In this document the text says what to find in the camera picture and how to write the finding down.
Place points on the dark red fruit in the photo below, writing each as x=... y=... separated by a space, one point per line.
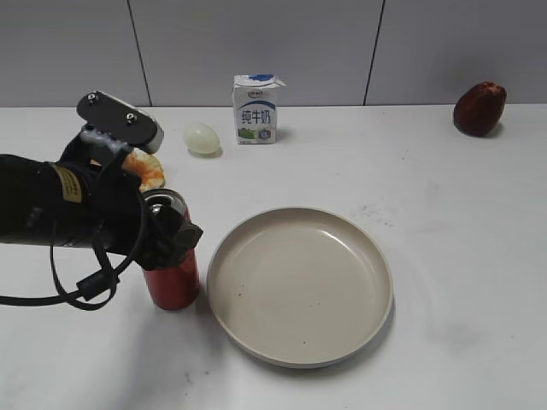
x=479 y=110

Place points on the orange striped bagel bread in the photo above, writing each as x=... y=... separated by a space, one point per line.
x=147 y=167

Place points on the beige round plate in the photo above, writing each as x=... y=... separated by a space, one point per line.
x=300 y=288

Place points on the white milk carton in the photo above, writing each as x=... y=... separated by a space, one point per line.
x=255 y=108

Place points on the white egg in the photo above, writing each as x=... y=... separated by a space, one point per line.
x=201 y=139

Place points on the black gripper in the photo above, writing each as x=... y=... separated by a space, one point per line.
x=87 y=197

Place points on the red cola can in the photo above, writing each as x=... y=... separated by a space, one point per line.
x=174 y=288

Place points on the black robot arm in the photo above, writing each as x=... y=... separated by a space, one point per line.
x=20 y=203

